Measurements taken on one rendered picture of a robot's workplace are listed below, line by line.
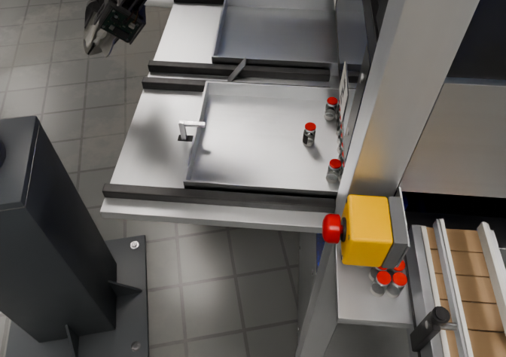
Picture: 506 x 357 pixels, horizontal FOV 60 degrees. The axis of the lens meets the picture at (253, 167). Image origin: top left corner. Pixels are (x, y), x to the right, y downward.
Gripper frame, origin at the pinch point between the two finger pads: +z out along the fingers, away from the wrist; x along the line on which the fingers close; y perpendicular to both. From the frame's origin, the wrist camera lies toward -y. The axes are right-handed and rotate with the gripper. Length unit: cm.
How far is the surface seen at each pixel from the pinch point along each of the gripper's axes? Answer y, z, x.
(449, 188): 47, -35, 36
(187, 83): 2.8, -4.7, 19.2
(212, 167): 24.8, -4.3, 22.6
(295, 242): -6, 41, 103
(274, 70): 2.0, -17.3, 33.2
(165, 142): 16.8, 1.2, 16.5
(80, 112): -95, 96, 37
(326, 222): 48, -22, 24
